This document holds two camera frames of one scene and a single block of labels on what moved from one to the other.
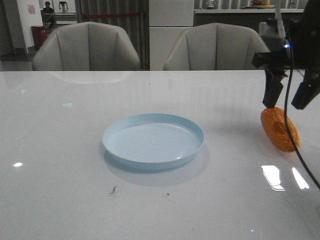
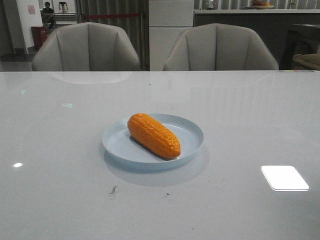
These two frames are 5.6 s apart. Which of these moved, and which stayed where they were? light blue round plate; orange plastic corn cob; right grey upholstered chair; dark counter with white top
Moved: orange plastic corn cob
Stayed: dark counter with white top; right grey upholstered chair; light blue round plate
